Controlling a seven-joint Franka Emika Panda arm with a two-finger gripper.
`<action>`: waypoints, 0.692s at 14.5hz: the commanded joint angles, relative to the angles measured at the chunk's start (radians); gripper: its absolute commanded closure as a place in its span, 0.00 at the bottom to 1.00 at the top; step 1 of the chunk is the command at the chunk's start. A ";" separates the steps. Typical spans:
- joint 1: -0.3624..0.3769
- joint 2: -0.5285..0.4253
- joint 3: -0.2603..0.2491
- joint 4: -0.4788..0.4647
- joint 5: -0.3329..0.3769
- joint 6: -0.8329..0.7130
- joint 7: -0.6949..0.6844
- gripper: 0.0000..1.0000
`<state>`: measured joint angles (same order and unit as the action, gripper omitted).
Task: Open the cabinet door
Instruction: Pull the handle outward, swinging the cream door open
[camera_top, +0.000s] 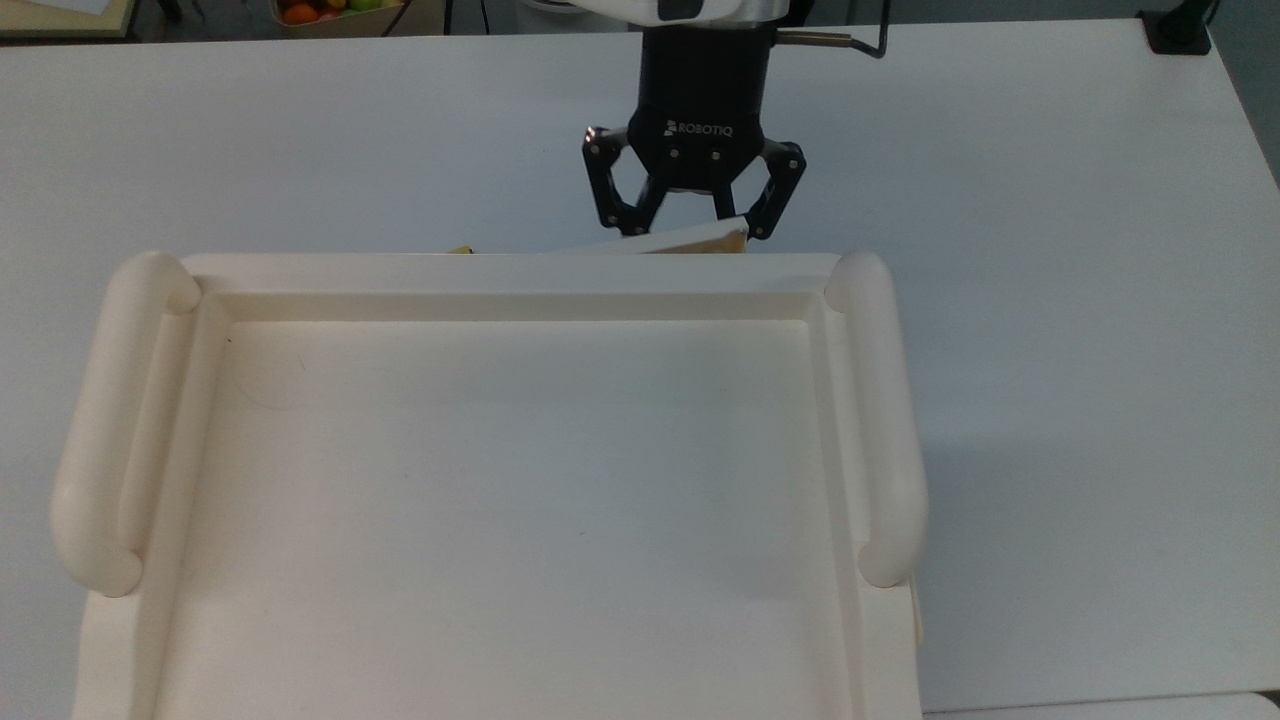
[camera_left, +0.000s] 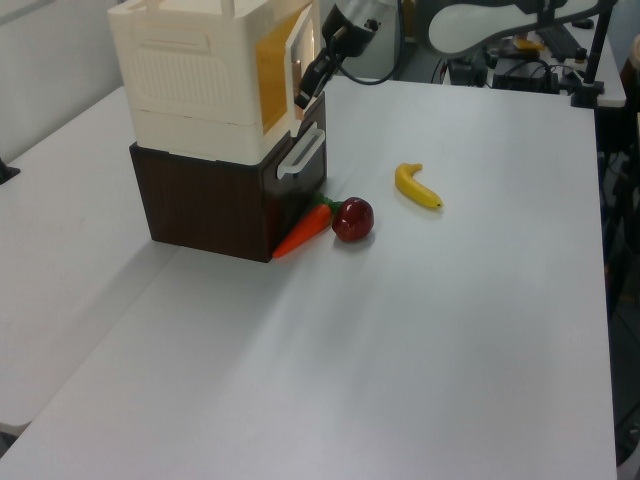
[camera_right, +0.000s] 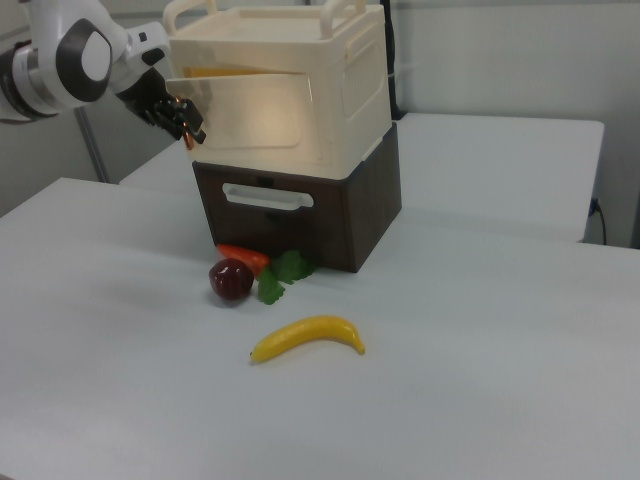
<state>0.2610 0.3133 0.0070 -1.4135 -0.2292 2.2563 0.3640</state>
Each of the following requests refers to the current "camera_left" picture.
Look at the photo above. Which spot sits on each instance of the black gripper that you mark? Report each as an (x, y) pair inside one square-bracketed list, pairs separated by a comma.
[(350, 37)]

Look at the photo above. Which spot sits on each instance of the cream cabinet door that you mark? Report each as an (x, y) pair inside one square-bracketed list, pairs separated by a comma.
[(290, 90)]

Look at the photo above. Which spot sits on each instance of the cream plastic toy cabinet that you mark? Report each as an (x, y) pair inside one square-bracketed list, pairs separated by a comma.
[(185, 75)]

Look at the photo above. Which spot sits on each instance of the yellow toy banana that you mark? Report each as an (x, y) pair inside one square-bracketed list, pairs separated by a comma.
[(412, 187)]

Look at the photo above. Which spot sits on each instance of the red toy apple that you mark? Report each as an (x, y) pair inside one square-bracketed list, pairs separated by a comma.
[(352, 220)]

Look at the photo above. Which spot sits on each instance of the orange toy carrot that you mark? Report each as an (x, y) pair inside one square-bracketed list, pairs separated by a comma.
[(305, 230)]

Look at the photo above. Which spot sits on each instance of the dark brown drawer unit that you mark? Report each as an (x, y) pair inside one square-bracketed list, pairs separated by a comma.
[(200, 200)]

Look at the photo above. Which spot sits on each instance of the black electronics box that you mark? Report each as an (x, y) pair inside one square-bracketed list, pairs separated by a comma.
[(525, 77)]

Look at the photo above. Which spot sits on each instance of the black keyboard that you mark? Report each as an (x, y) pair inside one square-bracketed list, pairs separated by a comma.
[(562, 45)]

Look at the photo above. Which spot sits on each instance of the black table clamp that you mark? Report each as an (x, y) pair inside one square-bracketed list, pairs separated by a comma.
[(589, 95)]

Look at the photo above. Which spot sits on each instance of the black camera pole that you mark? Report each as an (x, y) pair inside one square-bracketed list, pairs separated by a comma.
[(600, 40)]

